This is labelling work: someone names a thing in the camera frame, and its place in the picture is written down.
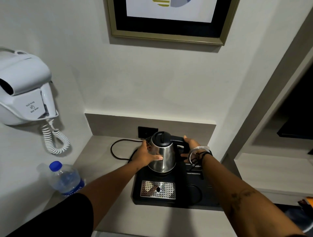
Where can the perforated metal drip grate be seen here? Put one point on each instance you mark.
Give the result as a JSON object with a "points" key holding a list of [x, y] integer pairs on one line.
{"points": [[158, 190]]}

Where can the stainless steel electric kettle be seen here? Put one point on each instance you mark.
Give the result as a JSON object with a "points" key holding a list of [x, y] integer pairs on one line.
{"points": [[162, 152]]}

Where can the gold framed wall picture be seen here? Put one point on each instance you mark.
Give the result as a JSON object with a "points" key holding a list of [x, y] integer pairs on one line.
{"points": [[171, 19]]}

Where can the person's right forearm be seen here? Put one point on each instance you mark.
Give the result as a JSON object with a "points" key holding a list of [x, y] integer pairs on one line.
{"points": [[244, 197]]}

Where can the black wall socket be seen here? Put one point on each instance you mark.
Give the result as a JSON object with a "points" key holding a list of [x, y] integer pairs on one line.
{"points": [[144, 131]]}

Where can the person's right thumb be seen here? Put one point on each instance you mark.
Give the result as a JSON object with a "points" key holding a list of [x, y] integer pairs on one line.
{"points": [[184, 154]]}

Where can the person's left hand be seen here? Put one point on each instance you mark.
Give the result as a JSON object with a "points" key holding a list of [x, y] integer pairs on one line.
{"points": [[143, 157]]}

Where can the person's right hand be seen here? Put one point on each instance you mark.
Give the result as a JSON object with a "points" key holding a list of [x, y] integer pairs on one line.
{"points": [[191, 144]]}

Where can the black sleeve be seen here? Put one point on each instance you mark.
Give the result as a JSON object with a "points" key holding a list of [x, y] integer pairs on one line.
{"points": [[56, 217]]}

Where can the clear water bottle blue cap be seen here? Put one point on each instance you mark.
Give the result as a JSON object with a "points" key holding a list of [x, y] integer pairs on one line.
{"points": [[64, 179]]}

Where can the person's left forearm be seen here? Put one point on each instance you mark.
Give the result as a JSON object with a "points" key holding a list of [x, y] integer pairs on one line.
{"points": [[107, 193]]}

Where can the black kettle tray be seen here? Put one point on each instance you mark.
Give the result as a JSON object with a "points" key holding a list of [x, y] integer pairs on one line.
{"points": [[181, 188]]}

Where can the black television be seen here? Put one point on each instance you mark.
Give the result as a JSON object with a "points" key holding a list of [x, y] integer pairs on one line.
{"points": [[297, 114]]}

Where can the person's left thumb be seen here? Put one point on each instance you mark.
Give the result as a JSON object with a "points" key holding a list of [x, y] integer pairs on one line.
{"points": [[156, 158]]}

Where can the white wall-mounted hair dryer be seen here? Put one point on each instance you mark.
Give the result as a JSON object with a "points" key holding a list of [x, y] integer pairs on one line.
{"points": [[23, 88]]}

